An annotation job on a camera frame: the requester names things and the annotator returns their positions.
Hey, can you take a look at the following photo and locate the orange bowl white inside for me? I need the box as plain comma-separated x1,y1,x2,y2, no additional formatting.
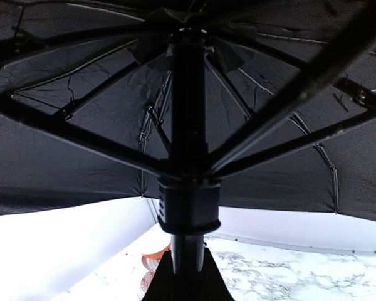
141,243,171,271

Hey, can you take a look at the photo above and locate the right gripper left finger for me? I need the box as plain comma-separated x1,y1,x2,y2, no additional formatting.
142,250,188,301

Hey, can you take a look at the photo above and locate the red patterned bowl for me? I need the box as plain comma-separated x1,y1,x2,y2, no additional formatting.
137,270,155,300

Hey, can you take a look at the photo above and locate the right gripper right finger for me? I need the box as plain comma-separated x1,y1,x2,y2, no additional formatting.
187,246,234,301

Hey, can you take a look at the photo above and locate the cream and black umbrella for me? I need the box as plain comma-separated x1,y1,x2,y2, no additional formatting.
0,0,376,275

